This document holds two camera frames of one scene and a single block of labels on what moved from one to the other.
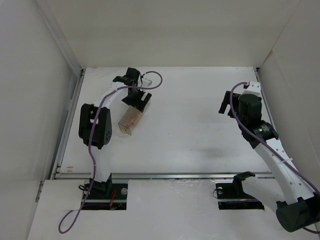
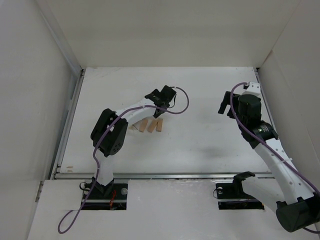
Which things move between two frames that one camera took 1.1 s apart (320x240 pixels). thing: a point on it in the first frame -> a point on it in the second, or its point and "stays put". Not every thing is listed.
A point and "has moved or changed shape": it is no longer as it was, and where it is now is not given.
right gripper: x=225 y=102 stays put
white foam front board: x=175 y=209 stays put
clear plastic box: x=131 y=118 has moved or changed shape
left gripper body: x=138 y=101 -> x=158 y=110
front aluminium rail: x=63 y=175 stays put
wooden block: x=132 y=118 has moved or changed shape
